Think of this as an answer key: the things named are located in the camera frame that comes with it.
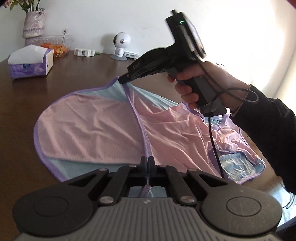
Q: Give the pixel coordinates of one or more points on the white knitted vase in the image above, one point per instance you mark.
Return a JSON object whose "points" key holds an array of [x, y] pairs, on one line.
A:
{"points": [[34, 24]]}

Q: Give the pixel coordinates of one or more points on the person's right hand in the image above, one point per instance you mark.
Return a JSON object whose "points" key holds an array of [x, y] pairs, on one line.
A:
{"points": [[222, 81]]}

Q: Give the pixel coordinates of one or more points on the white round-headed figurine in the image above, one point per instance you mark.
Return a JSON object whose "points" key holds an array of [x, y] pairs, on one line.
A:
{"points": [[121, 45]]}

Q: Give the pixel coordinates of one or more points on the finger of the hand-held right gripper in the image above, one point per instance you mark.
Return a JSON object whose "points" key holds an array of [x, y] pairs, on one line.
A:
{"points": [[124, 78]]}

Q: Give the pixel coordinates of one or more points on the small white clip device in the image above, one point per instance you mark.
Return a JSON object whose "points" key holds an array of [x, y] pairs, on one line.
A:
{"points": [[84, 52]]}

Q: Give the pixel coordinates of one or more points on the pink garment with purple trim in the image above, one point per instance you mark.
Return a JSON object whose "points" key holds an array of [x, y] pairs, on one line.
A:
{"points": [[92, 127]]}

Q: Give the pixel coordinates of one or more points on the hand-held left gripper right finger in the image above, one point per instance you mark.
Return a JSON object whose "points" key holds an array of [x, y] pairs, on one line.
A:
{"points": [[152, 170]]}

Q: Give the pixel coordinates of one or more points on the purple and white tissue box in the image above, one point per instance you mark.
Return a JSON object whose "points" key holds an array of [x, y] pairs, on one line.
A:
{"points": [[30, 63]]}

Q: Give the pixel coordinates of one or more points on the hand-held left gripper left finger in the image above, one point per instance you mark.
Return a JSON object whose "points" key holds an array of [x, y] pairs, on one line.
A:
{"points": [[144, 170]]}

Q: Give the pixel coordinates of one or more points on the person's right forearm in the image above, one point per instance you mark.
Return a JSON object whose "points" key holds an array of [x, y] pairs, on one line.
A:
{"points": [[272, 129]]}

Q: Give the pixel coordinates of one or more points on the clear plastic container with oranges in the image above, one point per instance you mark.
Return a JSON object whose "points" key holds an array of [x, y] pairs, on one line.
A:
{"points": [[57, 46]]}

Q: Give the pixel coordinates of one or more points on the flat white device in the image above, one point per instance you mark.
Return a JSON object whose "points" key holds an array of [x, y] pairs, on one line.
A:
{"points": [[132, 55]]}

